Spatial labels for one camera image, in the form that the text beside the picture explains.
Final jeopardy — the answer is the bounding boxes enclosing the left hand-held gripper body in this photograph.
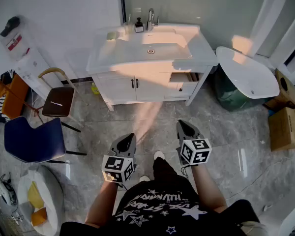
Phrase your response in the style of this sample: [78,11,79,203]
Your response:
[102,133,138,184]

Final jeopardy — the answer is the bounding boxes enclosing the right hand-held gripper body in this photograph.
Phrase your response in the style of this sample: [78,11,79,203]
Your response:
[176,119,212,167]

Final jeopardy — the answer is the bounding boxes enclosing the green soap dish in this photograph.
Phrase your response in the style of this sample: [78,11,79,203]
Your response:
[106,30,120,42]

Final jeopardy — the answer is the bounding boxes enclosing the person's right forearm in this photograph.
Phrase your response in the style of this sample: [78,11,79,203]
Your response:
[191,164,228,214]

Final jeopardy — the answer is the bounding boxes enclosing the person's left forearm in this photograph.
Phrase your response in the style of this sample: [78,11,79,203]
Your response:
[85,180,119,229]

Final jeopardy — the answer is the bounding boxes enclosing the black soap dispenser bottle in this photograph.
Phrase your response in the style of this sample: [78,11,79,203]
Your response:
[134,17,145,33]

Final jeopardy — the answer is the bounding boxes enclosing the person's black trousers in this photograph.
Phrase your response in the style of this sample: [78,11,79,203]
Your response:
[152,157,189,189]

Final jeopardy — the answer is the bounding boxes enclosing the dark green tub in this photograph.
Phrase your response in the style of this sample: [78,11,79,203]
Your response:
[214,65,269,112]

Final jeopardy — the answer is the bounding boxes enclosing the black star print t-shirt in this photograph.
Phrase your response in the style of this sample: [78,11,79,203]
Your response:
[60,179,261,236]

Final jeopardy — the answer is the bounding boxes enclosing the white sink vanity cabinet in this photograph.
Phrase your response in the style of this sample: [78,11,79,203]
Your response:
[86,23,219,112]

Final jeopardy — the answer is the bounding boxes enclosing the round white table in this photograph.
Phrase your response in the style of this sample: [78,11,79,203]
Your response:
[16,165,65,236]

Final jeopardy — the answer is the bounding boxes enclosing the brown chair with wooden back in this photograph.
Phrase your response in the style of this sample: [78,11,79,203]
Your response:
[33,67,89,134]

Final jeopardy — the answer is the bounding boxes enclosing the dark blue chair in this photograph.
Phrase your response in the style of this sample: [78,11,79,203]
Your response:
[3,116,88,165]

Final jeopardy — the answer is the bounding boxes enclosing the yellow item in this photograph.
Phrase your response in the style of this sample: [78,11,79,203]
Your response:
[27,180,45,209]

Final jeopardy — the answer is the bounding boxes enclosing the plain cardboard box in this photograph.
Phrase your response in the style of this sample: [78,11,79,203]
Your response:
[268,107,295,152]

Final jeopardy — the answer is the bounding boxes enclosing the orange item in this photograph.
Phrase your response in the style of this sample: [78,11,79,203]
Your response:
[30,207,49,228]

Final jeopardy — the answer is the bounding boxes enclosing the cardboard box with round hole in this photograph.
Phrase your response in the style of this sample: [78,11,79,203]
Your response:
[264,68,295,109]

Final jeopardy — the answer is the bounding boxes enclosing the chrome faucet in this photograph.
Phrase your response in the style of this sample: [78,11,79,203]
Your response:
[146,7,160,32]

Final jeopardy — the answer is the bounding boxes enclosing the clear toothbrush cup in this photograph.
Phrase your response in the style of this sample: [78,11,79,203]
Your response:
[123,21,134,35]

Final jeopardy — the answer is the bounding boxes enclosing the white water dispenser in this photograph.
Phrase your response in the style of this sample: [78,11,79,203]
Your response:
[14,45,62,101]

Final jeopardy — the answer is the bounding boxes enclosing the white appliance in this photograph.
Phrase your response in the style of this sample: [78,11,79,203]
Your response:
[278,195,295,236]

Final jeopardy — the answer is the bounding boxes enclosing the black cap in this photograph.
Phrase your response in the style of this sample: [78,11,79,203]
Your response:
[0,16,21,37]

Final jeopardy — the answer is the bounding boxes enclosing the white device with black cable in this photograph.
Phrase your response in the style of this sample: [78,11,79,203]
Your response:
[0,172,18,207]

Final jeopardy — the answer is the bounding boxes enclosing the white door frame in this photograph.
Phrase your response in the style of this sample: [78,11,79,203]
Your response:
[249,0,295,70]

